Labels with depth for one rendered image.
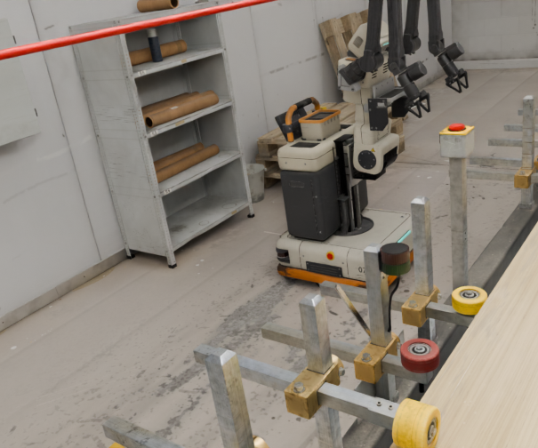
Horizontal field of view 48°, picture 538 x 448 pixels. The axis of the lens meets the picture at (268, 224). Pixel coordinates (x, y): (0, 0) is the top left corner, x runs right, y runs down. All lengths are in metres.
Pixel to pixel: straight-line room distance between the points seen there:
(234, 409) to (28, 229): 2.96
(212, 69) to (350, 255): 1.84
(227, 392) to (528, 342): 0.69
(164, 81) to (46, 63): 0.93
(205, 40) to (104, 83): 0.90
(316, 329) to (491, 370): 0.37
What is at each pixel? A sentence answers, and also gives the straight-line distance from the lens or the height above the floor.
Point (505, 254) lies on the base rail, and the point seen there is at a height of 0.70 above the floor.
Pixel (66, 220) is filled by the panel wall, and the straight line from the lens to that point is 3.94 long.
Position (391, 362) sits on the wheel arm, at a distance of 1.37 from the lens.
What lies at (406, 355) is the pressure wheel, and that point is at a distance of 1.31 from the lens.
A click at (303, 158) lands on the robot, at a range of 3.13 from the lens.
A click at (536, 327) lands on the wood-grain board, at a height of 0.90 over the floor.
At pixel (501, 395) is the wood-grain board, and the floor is 0.90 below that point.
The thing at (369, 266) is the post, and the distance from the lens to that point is 1.30.
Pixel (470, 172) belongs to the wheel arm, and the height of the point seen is 0.85.
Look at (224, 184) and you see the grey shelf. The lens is 4.62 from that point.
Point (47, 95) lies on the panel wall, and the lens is 3.84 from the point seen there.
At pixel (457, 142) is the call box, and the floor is 1.19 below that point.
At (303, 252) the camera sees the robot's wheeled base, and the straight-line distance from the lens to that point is 3.32.
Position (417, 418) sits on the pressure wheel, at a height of 0.98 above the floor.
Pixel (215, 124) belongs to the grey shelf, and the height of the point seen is 0.71.
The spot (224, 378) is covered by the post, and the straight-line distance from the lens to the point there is 0.91.
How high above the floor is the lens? 1.67
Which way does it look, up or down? 22 degrees down
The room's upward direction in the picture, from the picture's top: 9 degrees counter-clockwise
